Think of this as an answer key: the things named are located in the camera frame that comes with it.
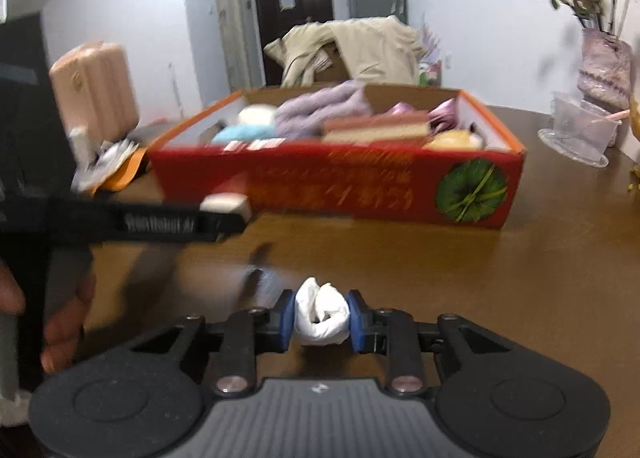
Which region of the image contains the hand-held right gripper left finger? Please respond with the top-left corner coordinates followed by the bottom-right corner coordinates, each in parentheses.
top-left (129, 289), bottom-right (296, 399)

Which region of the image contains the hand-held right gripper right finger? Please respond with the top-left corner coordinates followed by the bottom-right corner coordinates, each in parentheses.
top-left (346, 289), bottom-right (501, 396)

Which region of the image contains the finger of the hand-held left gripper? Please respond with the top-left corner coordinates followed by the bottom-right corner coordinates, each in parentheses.
top-left (197, 192), bottom-right (253, 243)

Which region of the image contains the white tissue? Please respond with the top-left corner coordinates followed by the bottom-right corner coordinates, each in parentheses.
top-left (294, 277), bottom-right (350, 346)

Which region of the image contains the light blue plush toy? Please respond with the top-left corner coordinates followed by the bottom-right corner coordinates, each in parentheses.
top-left (212, 124), bottom-right (278, 143)

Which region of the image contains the red cardboard box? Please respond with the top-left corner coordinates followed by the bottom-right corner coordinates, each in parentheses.
top-left (145, 83), bottom-right (527, 230)

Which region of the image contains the lavender knitted towel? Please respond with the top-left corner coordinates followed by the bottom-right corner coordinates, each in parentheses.
top-left (274, 80), bottom-right (373, 138)

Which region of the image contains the pink ice cream sandwich plush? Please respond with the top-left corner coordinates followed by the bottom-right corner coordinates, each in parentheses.
top-left (320, 111), bottom-right (432, 145)

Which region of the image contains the yellow plush toy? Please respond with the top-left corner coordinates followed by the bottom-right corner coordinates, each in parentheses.
top-left (425, 129), bottom-right (485, 150)

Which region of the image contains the purple satin cloth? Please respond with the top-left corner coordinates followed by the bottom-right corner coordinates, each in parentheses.
top-left (385, 98), bottom-right (461, 132)

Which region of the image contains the person's left hand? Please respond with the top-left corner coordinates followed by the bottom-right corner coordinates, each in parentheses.
top-left (0, 258), bottom-right (97, 375)

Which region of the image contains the orange bag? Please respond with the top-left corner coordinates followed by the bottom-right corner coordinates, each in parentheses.
top-left (107, 148), bottom-right (151, 189)

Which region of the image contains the white plastic bag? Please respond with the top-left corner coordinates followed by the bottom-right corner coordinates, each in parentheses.
top-left (70, 125), bottom-right (138, 195)

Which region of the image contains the pink suitcase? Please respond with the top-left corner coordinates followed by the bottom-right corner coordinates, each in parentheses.
top-left (49, 41), bottom-right (141, 136)

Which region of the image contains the brown cardboard box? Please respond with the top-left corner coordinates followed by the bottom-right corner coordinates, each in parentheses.
top-left (315, 46), bottom-right (349, 84)

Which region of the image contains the white interior door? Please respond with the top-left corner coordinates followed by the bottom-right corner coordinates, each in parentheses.
top-left (212, 0), bottom-right (251, 94)

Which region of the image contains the dark entrance door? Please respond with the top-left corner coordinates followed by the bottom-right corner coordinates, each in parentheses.
top-left (251, 0), bottom-right (335, 86)

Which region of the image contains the beige coat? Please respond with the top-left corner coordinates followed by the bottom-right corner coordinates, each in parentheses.
top-left (263, 16), bottom-right (426, 88)

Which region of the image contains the shelf with bottles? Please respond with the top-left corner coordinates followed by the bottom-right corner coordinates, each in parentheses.
top-left (417, 58), bottom-right (446, 86)

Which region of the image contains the clear plastic bowl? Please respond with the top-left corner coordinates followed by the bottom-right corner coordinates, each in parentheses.
top-left (537, 91), bottom-right (623, 168)

